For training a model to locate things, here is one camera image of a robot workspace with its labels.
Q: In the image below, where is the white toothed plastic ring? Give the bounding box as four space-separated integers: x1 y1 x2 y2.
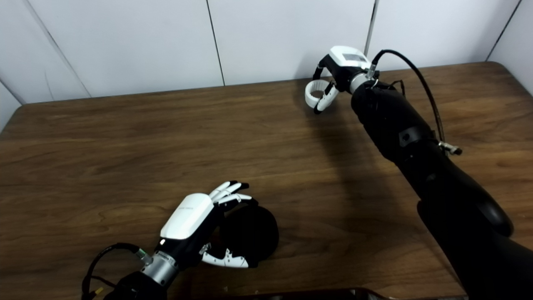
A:
305 79 334 110

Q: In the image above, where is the thin wire on left arm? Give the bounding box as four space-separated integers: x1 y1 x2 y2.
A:
83 275 116 298

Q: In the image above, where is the thick black left wrist cable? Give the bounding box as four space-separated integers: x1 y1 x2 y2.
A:
81 243 152 300

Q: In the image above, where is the round black plastic part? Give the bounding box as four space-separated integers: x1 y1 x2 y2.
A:
217 204 279 268

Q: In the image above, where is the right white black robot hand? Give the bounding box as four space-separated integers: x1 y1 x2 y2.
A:
312 46 379 115

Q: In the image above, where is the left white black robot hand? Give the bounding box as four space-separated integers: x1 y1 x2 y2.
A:
142 180 259 288

